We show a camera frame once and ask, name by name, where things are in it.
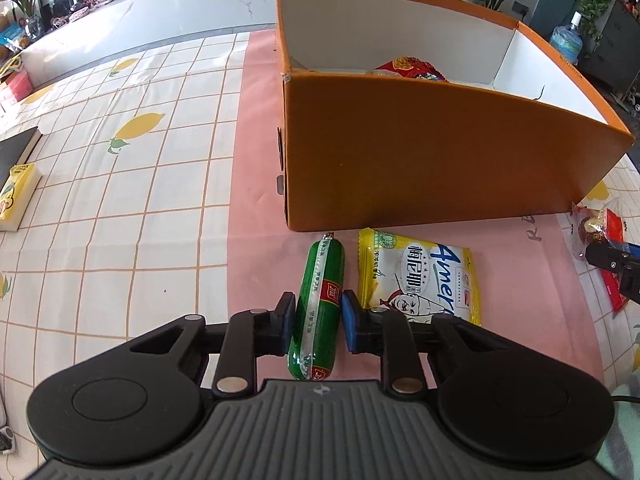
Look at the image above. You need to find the red wafer bar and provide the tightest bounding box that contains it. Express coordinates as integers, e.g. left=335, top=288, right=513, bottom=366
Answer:
left=601, top=207, right=634, bottom=313

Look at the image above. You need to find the red chip bag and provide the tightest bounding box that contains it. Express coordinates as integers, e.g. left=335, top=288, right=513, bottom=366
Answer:
left=371, top=56, right=446, bottom=81

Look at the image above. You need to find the lemon print tablecloth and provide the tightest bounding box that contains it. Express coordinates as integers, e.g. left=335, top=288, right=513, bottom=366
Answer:
left=1, top=30, right=639, bottom=479

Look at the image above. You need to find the pink storage box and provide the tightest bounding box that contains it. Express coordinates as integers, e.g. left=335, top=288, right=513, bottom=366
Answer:
left=0, top=70, right=32, bottom=104

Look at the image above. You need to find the green sausage stick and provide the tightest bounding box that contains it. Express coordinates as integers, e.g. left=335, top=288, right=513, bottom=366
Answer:
left=288, top=232, right=345, bottom=382

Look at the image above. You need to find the yellow white America packet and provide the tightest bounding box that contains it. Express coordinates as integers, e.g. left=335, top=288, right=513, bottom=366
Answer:
left=358, top=228, right=482, bottom=325

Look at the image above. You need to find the striped teal towel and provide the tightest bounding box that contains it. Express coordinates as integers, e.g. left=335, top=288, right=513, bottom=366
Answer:
left=597, top=374, right=640, bottom=480

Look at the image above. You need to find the blue water jug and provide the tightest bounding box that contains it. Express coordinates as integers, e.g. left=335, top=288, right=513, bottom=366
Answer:
left=549, top=11, right=582, bottom=65

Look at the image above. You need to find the black book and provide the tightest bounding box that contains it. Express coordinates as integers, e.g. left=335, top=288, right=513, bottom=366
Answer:
left=0, top=127, right=41, bottom=193

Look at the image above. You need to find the orange cardboard box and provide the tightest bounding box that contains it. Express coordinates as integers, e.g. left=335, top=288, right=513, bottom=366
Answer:
left=277, top=0, right=634, bottom=232

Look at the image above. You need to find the clear chocolate candy pack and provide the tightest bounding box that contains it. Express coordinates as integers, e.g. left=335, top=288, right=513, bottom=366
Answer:
left=570, top=198, right=626, bottom=261

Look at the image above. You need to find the white tv cabinet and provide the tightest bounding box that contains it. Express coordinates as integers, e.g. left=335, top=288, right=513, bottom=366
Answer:
left=19, top=0, right=442, bottom=86

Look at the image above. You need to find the dark cabinet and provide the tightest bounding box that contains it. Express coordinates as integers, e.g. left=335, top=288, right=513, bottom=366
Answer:
left=578, top=0, right=639, bottom=100

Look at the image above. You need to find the pink placemat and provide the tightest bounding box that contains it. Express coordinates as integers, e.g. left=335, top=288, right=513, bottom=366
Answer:
left=227, top=30, right=604, bottom=378

